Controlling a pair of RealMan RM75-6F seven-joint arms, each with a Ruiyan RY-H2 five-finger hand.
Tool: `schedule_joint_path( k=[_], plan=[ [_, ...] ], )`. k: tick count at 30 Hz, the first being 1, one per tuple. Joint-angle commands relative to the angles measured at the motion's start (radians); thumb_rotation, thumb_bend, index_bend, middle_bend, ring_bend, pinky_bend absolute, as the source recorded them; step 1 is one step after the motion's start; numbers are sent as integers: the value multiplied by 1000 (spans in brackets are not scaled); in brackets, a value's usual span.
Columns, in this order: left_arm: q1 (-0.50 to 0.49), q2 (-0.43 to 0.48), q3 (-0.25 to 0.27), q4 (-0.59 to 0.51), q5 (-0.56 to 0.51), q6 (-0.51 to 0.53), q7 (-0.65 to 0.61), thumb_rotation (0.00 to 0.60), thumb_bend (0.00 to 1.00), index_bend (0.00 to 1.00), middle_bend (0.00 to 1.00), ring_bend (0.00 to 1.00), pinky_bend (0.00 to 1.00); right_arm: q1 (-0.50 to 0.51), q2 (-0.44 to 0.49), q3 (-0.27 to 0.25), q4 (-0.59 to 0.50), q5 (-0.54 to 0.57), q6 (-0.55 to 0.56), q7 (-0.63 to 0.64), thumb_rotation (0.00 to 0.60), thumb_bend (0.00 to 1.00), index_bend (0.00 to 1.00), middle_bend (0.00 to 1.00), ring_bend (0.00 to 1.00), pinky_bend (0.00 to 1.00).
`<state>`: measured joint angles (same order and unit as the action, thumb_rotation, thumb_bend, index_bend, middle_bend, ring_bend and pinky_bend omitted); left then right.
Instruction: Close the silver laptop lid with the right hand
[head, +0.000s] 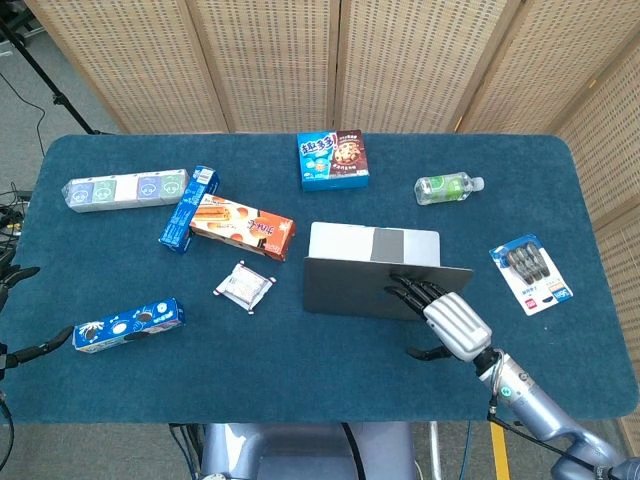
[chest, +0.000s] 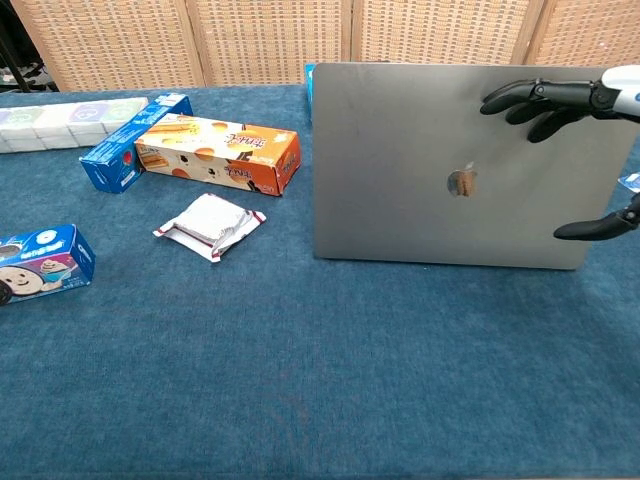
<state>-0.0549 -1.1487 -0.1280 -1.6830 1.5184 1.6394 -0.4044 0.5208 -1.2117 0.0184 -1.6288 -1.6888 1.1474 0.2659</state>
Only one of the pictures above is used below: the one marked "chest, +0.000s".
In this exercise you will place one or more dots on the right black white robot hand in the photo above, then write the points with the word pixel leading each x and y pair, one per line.
pixel 555 92

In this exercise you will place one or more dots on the grey Apple laptop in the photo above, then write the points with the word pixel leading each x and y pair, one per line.
pixel 400 150

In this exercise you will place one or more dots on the small blue white packet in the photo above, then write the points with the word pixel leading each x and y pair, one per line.
pixel 632 181

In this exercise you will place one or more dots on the blue brown chip cookie box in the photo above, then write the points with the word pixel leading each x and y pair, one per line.
pixel 308 82

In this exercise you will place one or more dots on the orange biscuit box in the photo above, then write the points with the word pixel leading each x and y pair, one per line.
pixel 225 167

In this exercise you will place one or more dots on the white red-edged snack packet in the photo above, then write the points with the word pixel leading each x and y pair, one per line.
pixel 207 220

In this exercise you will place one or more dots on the blue tablecloth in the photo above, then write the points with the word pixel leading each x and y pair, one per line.
pixel 300 375

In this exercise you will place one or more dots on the wicker folding screen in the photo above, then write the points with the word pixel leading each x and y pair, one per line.
pixel 125 40

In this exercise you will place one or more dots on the long blue cookie box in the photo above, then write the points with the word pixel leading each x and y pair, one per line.
pixel 107 160

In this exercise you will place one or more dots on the pastel tissue multipack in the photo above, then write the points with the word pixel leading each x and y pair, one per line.
pixel 50 127

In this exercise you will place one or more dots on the blue cartoon face cookie box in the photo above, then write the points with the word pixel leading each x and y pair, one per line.
pixel 55 262

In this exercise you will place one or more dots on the black stand pole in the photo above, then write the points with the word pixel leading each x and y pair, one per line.
pixel 17 75

